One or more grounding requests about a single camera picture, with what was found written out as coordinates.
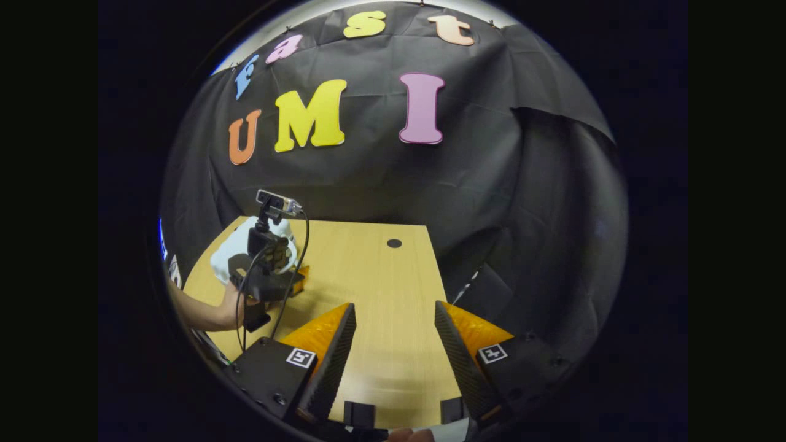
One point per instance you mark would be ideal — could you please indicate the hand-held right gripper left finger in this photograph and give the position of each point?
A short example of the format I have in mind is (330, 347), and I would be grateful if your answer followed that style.
(331, 362)

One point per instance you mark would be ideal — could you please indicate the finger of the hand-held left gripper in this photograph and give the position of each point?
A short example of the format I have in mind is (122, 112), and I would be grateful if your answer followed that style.
(301, 276)

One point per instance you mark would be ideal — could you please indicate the pale blue small suitcase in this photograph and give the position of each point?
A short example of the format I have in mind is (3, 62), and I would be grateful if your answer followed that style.
(236, 248)

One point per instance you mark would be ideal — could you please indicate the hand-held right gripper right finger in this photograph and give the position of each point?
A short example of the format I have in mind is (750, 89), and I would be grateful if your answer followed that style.
(463, 362)

